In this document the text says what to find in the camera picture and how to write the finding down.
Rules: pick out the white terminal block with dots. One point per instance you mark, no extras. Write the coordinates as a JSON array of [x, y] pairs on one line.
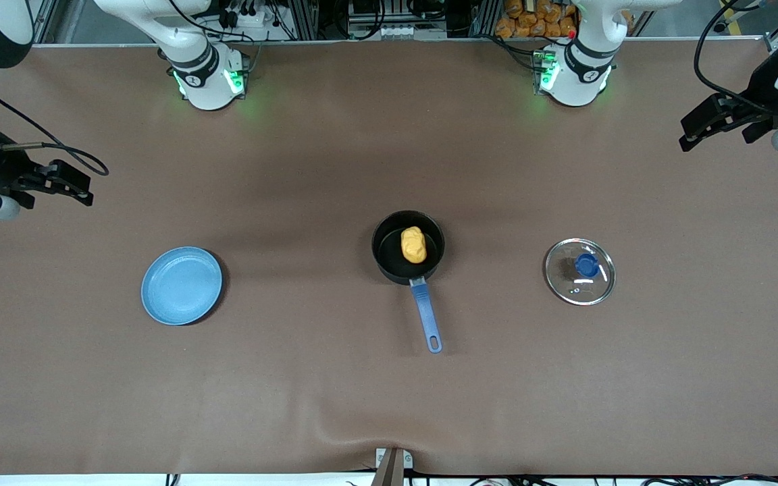
[[404, 31]]

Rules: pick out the blue round plate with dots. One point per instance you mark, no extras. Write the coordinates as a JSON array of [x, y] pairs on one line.
[[181, 286]]

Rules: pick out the white power strip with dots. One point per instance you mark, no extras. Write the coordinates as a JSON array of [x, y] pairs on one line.
[[248, 15]]

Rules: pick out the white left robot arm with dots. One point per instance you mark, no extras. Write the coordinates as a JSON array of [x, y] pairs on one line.
[[578, 74]]

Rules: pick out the glass lid with blue knob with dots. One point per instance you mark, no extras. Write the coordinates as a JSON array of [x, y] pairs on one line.
[[587, 265]]

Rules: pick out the brown table mat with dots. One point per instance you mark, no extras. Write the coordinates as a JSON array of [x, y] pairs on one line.
[[389, 405]]

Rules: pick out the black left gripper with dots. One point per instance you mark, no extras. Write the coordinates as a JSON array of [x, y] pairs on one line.
[[762, 91]]

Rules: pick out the yellow potato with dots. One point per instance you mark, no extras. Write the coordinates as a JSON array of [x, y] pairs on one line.
[[414, 246]]

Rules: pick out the pile of orange packets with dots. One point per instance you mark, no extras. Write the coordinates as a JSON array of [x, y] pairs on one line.
[[537, 19]]

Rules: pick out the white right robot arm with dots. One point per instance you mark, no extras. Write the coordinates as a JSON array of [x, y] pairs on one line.
[[200, 74]]

